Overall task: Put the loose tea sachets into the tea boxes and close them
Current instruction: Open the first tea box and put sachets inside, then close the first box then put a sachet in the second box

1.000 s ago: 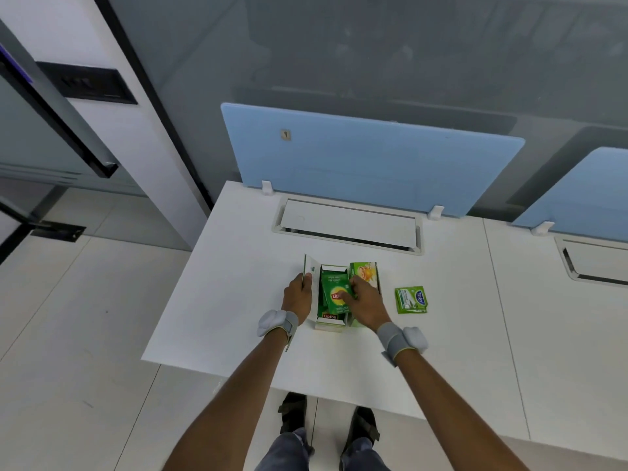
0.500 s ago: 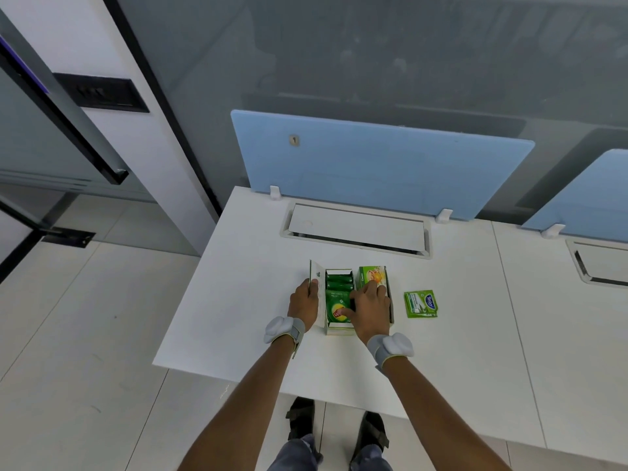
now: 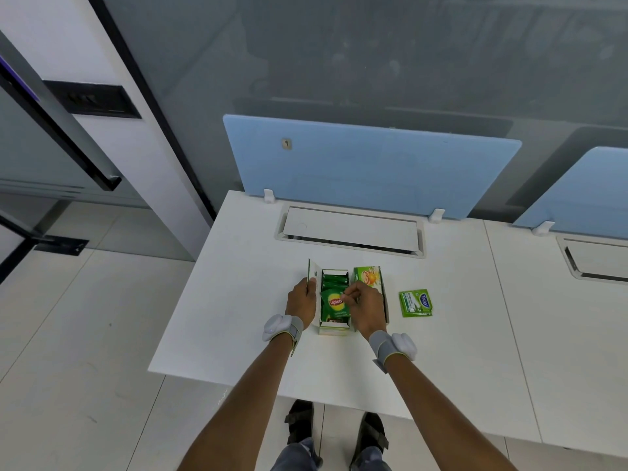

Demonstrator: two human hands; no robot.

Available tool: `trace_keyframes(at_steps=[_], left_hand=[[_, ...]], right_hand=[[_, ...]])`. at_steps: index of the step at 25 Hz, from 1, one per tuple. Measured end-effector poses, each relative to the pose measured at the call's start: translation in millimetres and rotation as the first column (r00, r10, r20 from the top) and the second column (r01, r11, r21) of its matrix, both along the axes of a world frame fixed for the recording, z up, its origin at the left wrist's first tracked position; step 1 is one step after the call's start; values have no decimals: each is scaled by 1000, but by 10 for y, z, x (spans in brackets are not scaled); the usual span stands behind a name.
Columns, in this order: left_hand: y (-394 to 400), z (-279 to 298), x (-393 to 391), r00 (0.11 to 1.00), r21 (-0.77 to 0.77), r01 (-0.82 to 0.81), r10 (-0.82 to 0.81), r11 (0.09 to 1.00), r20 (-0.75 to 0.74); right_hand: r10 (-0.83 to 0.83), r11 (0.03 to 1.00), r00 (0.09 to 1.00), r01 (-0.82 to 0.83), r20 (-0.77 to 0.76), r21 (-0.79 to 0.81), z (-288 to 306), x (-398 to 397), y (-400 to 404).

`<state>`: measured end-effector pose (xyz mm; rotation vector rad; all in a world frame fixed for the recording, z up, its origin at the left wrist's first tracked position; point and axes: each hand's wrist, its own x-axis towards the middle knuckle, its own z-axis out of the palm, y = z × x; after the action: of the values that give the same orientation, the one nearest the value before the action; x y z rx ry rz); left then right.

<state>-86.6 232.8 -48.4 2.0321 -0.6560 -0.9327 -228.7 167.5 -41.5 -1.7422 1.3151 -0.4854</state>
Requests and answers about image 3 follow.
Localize person's right hand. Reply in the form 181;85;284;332
342;281;387;340

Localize person's left hand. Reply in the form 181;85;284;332
285;277;319;331

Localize white green tea box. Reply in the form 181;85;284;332
307;259;391;337

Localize green yellow-label tea packet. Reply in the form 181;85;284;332
320;288;350;325

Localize person's right forearm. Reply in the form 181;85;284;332
387;355;519;471

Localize person's left forearm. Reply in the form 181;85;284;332
178;333;296;471

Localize white left wrist tracker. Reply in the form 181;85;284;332
262;314;304;358

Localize white wrist tracker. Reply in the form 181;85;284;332
262;314;304;358
368;330;418;374

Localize green blue-label tea sachet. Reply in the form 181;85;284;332
398;288;433;318

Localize white right wrist tracker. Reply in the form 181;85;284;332
368;330;418;374

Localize wide light blue desk divider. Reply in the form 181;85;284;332
223;114;523;220

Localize person's left black shoe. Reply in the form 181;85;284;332
286;400;315;445

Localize person's black shoe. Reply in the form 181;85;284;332
286;400;315;445
354;412;390;469

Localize person's right black shoe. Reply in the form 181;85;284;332
354;412;390;469

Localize person's right grey trouser leg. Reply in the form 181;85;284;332
349;446;393;471

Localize person's grey trouser leg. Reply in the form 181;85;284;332
349;446;393;471
271;438;323;471

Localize person's left grey trouser leg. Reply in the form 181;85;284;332
271;438;323;471

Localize black floor door hinge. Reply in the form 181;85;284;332
33;235;89;257

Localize white cable tray lid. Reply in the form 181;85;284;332
556;234;628;283
275;205;427;259

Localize black wall switch panel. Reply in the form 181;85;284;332
43;80;142;119

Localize black door handle bar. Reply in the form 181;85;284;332
0;31;122;192

